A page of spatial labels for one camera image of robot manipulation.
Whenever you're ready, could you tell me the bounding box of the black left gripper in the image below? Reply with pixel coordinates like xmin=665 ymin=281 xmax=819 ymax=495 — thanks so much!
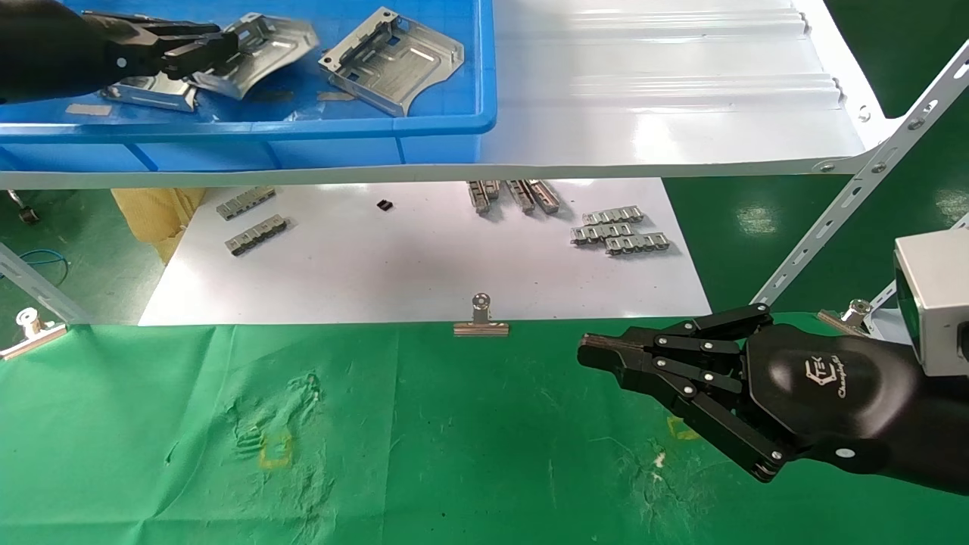
xmin=0 ymin=0 xmax=239 ymax=104

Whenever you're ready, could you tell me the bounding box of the yellow plastic bag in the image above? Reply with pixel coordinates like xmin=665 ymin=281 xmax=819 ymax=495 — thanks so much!
xmin=111 ymin=187 xmax=207 ymax=265

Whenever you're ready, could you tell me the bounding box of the steel chain link strip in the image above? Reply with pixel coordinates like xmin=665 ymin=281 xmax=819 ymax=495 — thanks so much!
xmin=467 ymin=180 xmax=502 ymax=215
xmin=217 ymin=186 xmax=276 ymax=221
xmin=582 ymin=205 xmax=645 ymax=226
xmin=225 ymin=214 xmax=289 ymax=257
xmin=571 ymin=223 xmax=634 ymax=245
xmin=505 ymin=180 xmax=536 ymax=215
xmin=527 ymin=179 xmax=562 ymax=215
xmin=605 ymin=232 xmax=671 ymax=256

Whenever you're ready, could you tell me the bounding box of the blue floor cable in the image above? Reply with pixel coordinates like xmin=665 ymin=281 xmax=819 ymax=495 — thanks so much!
xmin=0 ymin=248 xmax=70 ymax=282

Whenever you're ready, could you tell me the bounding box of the white metal shelf board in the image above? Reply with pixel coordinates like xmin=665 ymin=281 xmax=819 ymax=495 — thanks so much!
xmin=0 ymin=0 xmax=903 ymax=190

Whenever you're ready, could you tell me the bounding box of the black swivel caster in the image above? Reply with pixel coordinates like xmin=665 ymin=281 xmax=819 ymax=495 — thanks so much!
xmin=7 ymin=189 xmax=41 ymax=226

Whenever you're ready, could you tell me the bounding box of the green table cloth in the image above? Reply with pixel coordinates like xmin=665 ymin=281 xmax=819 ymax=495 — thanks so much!
xmin=0 ymin=312 xmax=969 ymax=545

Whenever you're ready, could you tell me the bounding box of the blue plastic bin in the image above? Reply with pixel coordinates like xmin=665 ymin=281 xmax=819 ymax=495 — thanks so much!
xmin=0 ymin=0 xmax=498 ymax=173

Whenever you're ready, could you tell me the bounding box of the white perforated shelf upright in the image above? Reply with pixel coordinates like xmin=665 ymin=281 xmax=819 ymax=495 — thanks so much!
xmin=0 ymin=242 xmax=86 ymax=325
xmin=752 ymin=39 xmax=969 ymax=307

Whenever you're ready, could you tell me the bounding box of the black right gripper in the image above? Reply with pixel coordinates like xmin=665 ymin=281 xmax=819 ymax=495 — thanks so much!
xmin=578 ymin=304 xmax=969 ymax=497

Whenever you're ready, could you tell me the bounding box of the silver binder clip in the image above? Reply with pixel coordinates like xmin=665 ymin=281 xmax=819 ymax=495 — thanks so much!
xmin=0 ymin=307 xmax=68 ymax=361
xmin=453 ymin=293 xmax=510 ymax=338
xmin=817 ymin=298 xmax=873 ymax=335

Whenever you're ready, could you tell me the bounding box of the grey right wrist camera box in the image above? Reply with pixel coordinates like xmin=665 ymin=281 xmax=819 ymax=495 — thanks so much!
xmin=893 ymin=229 xmax=969 ymax=377

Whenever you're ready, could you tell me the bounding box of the curved sheet metal bracket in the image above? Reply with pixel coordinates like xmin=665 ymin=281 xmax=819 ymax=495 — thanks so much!
xmin=189 ymin=13 xmax=320 ymax=101
xmin=318 ymin=7 xmax=466 ymax=117
xmin=101 ymin=74 xmax=200 ymax=114

